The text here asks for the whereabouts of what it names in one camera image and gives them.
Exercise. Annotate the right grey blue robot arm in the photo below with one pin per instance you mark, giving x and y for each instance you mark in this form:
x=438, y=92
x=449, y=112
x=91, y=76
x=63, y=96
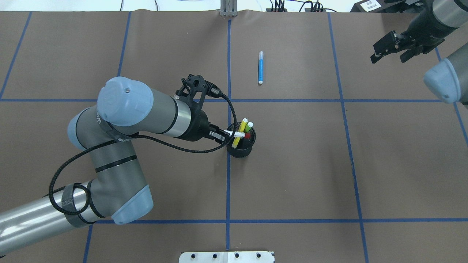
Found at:
x=447, y=80

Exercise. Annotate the aluminium frame post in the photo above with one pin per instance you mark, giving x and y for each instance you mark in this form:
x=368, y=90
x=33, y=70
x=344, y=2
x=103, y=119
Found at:
x=228, y=8

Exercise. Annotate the black box with label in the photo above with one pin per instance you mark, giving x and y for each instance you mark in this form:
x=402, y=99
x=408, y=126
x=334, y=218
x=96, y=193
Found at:
x=368, y=6

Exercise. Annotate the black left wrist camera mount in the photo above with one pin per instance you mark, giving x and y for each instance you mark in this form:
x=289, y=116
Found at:
x=193, y=91

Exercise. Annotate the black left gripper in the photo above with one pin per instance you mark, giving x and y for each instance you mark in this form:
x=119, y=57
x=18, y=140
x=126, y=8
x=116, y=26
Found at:
x=197, y=126

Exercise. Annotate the green highlighter pen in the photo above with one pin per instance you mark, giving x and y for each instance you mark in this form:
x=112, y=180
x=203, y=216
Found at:
x=248, y=127

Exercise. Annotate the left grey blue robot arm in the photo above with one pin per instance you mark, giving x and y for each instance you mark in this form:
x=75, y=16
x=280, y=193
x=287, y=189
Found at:
x=106, y=179

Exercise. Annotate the red white marker pen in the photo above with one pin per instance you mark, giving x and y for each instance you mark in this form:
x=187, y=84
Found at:
x=242, y=135

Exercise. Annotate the blue highlighter pen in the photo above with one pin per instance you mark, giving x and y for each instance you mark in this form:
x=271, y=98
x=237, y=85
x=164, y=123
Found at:
x=260, y=79

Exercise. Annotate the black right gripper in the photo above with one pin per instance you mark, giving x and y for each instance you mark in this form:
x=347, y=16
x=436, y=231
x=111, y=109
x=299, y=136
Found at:
x=419, y=28

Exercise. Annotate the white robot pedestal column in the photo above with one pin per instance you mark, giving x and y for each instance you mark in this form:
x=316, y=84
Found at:
x=227, y=257

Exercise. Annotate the black mesh pen cup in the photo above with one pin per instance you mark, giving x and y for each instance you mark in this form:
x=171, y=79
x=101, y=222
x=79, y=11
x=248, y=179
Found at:
x=244, y=146

